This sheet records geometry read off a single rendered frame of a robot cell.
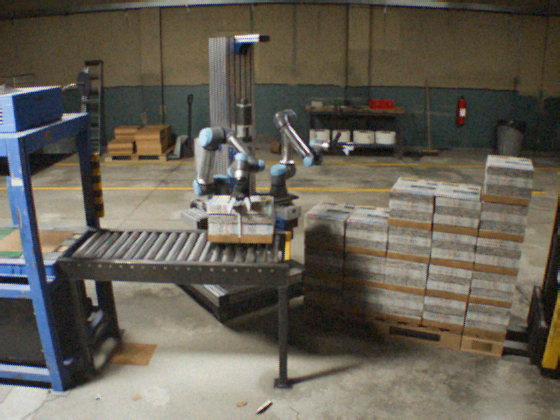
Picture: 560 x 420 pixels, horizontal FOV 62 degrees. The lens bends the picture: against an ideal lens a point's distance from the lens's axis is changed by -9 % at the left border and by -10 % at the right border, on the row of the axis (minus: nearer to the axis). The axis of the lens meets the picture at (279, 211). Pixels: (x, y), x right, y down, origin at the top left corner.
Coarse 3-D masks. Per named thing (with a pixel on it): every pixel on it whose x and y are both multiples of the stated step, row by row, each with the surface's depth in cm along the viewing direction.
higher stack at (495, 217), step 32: (512, 160) 301; (512, 192) 284; (480, 224) 315; (512, 224) 289; (480, 256) 303; (512, 256) 295; (480, 288) 309; (512, 288) 299; (480, 320) 314; (480, 352) 320
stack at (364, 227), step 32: (320, 224) 341; (352, 224) 332; (384, 224) 324; (320, 256) 348; (352, 256) 338; (448, 256) 312; (320, 288) 356; (352, 288) 345; (448, 288) 317; (320, 320) 363; (352, 320) 368; (384, 320) 342; (448, 320) 323
